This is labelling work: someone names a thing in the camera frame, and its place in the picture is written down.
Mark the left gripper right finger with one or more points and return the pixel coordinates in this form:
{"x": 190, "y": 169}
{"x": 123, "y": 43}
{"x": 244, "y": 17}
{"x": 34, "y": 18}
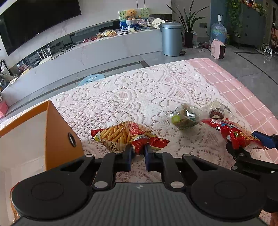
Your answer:
{"x": 168, "y": 167}

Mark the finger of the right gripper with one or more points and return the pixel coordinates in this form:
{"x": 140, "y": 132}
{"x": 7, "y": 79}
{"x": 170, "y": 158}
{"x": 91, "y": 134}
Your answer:
{"x": 236, "y": 153}
{"x": 268, "y": 141}

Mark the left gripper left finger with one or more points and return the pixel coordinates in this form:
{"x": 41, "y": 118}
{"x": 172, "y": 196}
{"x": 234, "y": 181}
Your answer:
{"x": 107, "y": 167}

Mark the red cartoon snack bag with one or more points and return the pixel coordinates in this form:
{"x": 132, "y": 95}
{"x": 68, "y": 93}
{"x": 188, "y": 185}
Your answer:
{"x": 235, "y": 133}

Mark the fries snack bag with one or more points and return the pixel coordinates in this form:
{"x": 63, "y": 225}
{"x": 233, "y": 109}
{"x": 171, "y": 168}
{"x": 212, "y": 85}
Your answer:
{"x": 116, "y": 138}

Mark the clear bag green snacks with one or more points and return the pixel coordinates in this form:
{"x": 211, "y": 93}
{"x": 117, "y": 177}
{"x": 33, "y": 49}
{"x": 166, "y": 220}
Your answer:
{"x": 186, "y": 116}

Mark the pink checked tablecloth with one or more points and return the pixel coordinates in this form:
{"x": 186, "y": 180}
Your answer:
{"x": 203, "y": 82}

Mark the clear bag brown snack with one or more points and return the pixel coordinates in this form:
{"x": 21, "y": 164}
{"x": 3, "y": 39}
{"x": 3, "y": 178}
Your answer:
{"x": 217, "y": 110}

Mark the white lace tablecloth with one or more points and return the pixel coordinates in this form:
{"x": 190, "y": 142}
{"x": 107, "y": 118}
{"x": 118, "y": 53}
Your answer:
{"x": 64, "y": 195}

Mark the orange cardboard box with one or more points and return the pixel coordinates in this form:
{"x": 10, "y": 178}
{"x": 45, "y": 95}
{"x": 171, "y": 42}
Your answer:
{"x": 38, "y": 140}

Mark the light blue plastic stool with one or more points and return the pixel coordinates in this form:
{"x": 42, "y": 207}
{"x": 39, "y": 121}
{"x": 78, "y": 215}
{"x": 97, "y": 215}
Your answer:
{"x": 91, "y": 78}

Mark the pink space heater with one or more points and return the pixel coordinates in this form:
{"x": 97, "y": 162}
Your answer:
{"x": 217, "y": 49}

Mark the dark grey cabinet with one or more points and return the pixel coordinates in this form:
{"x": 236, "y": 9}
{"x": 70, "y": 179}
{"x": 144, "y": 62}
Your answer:
{"x": 253, "y": 27}

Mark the white tv console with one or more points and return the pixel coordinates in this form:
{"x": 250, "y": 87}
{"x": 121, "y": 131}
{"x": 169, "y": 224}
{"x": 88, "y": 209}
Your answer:
{"x": 82, "y": 57}

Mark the water jug with pump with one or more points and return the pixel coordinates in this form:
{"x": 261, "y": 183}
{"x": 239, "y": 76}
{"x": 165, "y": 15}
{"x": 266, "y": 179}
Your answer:
{"x": 218, "y": 31}

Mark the white wifi router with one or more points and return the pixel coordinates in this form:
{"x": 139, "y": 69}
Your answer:
{"x": 44, "y": 55}

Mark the pink storage box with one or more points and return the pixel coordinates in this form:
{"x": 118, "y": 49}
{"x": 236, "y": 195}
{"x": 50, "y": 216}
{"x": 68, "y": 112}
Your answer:
{"x": 3, "y": 108}

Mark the blue metal trash bin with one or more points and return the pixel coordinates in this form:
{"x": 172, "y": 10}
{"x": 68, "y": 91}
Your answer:
{"x": 172, "y": 38}

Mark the potted snake plant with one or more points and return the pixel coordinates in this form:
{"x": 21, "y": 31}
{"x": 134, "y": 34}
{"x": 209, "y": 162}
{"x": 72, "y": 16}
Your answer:
{"x": 187, "y": 19}

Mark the hanging ivy plant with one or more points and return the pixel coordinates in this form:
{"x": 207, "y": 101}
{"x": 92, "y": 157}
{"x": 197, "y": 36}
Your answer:
{"x": 234, "y": 10}

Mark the teddy bear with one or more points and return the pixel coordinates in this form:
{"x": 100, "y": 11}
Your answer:
{"x": 130, "y": 14}

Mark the green picture board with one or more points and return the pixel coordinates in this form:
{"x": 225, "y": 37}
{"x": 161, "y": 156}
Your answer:
{"x": 141, "y": 19}

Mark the black wall television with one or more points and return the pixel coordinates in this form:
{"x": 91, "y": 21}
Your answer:
{"x": 23, "y": 20}

